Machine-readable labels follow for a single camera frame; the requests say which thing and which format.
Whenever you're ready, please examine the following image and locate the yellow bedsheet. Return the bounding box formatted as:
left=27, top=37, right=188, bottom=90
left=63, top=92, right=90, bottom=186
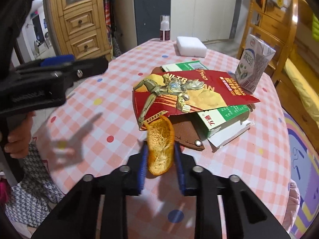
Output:
left=284, top=58, right=319, bottom=112

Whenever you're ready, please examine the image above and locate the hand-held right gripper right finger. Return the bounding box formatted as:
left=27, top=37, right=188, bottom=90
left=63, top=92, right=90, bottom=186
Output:
left=174, top=142, right=292, bottom=239

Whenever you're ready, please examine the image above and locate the brown leather pouch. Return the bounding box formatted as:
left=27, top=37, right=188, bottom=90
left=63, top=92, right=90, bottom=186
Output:
left=172, top=118, right=205, bottom=151

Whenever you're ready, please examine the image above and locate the houndstooth cushion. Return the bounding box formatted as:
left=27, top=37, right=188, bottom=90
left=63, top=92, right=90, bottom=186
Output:
left=5, top=142, right=65, bottom=227

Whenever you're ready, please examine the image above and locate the folded patterned umbrella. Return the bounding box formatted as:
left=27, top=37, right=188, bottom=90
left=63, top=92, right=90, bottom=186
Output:
left=103, top=0, right=122, bottom=58

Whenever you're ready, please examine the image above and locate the dark grey wardrobe panel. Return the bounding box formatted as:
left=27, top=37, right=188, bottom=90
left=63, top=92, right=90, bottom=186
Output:
left=133, top=0, right=172, bottom=46

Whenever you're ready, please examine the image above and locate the person's left hand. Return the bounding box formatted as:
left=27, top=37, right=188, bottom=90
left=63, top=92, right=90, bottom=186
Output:
left=4, top=112, right=34, bottom=158

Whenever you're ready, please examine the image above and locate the orange peel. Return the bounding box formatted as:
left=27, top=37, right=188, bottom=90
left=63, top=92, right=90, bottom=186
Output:
left=145, top=118, right=175, bottom=176

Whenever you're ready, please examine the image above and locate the white wardrobe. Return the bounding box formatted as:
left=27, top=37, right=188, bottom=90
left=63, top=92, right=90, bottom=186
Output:
left=171, top=0, right=253, bottom=43

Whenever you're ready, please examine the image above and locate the rainbow rug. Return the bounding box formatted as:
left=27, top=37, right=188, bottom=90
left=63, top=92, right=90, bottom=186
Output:
left=283, top=111, right=319, bottom=239

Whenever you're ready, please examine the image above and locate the green medicine box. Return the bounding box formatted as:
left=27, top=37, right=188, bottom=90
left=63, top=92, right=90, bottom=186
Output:
left=161, top=61, right=208, bottom=72
left=197, top=105, right=255, bottom=153

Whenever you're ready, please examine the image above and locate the wooden cabinet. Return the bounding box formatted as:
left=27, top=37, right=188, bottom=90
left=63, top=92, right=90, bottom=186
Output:
left=48, top=0, right=112, bottom=60

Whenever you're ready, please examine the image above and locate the white foam block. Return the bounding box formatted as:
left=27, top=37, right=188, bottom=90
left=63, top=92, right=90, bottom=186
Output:
left=176, top=36, right=207, bottom=58

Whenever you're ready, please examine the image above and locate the spray bottle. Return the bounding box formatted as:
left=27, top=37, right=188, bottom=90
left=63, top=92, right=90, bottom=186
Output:
left=159, top=15, right=171, bottom=41

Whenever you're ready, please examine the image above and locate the milk carton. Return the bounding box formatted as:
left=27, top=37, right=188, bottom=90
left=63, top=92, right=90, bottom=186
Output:
left=235, top=34, right=277, bottom=93

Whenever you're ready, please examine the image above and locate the red snack packet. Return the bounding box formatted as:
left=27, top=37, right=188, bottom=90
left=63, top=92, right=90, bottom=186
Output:
left=133, top=71, right=261, bottom=131

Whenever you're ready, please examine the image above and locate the checkered tablecloth table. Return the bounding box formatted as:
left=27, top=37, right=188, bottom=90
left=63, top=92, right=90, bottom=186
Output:
left=32, top=38, right=292, bottom=234

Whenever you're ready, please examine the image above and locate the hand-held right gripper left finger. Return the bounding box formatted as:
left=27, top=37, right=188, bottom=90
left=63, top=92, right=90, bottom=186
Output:
left=31, top=142, right=150, bottom=239

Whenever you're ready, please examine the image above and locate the pink-bagged trash bin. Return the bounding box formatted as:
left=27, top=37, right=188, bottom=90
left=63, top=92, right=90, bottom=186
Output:
left=282, top=180, right=303, bottom=232

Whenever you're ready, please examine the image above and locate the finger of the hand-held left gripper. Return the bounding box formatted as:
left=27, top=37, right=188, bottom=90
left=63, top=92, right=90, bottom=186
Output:
left=16, top=56, right=109, bottom=90
left=40, top=54, right=76, bottom=67

